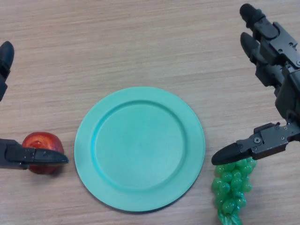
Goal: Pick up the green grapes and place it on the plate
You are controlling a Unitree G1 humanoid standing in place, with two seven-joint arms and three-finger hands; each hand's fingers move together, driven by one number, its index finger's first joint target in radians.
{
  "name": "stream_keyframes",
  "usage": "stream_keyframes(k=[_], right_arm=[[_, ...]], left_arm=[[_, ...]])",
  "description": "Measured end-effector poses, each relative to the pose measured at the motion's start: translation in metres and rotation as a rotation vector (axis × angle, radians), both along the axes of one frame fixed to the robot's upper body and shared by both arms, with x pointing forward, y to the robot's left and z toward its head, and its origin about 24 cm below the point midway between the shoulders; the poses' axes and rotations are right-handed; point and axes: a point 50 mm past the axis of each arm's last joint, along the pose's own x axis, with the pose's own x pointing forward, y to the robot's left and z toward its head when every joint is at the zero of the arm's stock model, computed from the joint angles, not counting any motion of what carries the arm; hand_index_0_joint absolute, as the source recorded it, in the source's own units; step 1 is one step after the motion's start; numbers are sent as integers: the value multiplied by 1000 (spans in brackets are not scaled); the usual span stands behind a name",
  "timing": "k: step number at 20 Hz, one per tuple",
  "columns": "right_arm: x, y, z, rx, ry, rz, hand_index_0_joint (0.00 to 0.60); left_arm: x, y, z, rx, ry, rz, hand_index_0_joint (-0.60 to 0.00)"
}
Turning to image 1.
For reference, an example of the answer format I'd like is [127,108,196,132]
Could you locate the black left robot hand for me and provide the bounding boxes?
[0,41,69,171]

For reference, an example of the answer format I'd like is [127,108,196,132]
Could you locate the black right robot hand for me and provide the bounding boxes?
[211,4,300,166]

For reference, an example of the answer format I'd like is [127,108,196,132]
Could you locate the green grapes bunch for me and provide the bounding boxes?
[211,157,258,225]

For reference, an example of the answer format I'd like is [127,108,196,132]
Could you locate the red apple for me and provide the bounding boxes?
[22,131,64,175]

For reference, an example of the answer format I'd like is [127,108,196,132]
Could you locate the green round plate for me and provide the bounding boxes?
[74,87,206,214]

